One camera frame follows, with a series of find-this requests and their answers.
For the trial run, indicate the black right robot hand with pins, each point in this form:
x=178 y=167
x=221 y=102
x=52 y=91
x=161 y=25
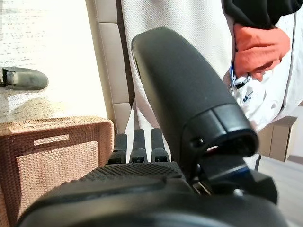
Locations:
x=180 y=89

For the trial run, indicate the woven wicker laundry basket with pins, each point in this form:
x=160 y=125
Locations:
x=56 y=156

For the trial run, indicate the orange garment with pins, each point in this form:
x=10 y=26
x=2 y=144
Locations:
x=258 y=49

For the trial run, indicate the white garment with blue print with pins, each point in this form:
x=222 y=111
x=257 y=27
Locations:
x=272 y=94

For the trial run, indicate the black garment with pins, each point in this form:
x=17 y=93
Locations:
x=258 y=11

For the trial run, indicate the light brown wooden furniture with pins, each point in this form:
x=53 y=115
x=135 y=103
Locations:
x=280 y=139

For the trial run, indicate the beige padded bed frame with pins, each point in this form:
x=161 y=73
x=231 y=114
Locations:
x=113 y=61

